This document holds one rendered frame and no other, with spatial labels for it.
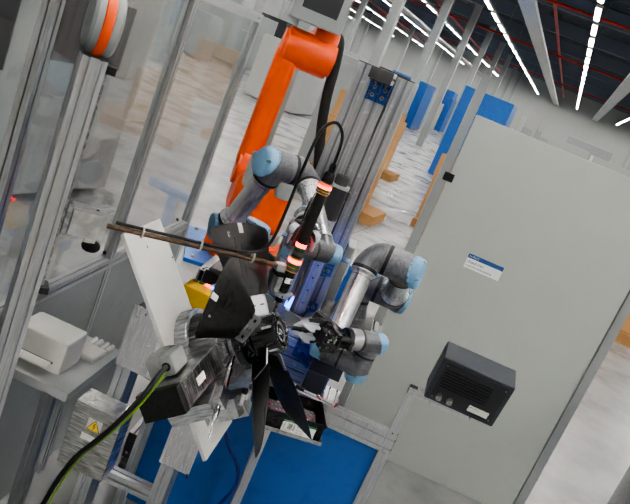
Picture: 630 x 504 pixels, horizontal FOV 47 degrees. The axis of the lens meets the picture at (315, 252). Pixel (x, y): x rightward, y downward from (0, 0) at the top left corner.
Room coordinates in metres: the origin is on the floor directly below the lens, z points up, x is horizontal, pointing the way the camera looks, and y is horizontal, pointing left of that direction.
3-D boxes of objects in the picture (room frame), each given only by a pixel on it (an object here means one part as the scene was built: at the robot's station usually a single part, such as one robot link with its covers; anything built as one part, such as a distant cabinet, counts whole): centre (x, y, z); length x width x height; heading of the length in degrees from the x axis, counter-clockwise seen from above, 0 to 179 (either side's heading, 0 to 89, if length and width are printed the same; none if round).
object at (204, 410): (1.74, 0.14, 1.03); 0.15 x 0.10 x 0.14; 85
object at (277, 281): (2.08, 0.05, 1.34); 0.09 x 0.07 x 0.10; 120
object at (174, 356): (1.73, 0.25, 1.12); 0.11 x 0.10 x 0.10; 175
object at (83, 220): (1.77, 0.59, 1.39); 0.10 x 0.07 x 0.08; 120
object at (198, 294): (2.47, 0.31, 1.02); 0.16 x 0.10 x 0.11; 85
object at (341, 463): (2.43, -0.08, 0.45); 0.82 x 0.01 x 0.66; 85
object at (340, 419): (2.43, -0.08, 0.82); 0.90 x 0.04 x 0.08; 85
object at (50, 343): (1.94, 0.64, 0.91); 0.17 x 0.16 x 0.11; 85
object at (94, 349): (2.10, 0.54, 0.87); 0.15 x 0.09 x 0.02; 172
